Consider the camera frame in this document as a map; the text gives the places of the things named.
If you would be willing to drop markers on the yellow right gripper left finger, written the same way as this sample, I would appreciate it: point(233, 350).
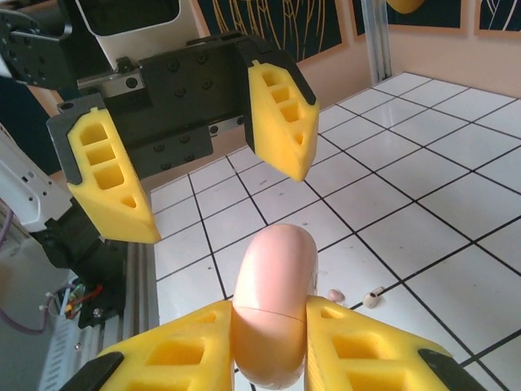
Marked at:
point(211, 366)

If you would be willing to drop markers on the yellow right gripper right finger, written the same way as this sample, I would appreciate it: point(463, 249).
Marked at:
point(321, 366)

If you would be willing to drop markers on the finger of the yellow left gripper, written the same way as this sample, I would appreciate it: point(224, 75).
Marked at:
point(122, 220)
point(285, 134)

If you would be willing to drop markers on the pink earbud charging case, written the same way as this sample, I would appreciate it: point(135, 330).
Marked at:
point(272, 277)

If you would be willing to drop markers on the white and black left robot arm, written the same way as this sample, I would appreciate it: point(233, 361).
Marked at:
point(24, 191)

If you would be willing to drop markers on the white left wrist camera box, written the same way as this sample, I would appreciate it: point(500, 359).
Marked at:
point(134, 40)

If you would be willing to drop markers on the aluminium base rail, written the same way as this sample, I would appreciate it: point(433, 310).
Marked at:
point(138, 293)

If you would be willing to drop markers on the aluminium corner post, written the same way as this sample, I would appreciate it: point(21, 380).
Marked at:
point(378, 40)

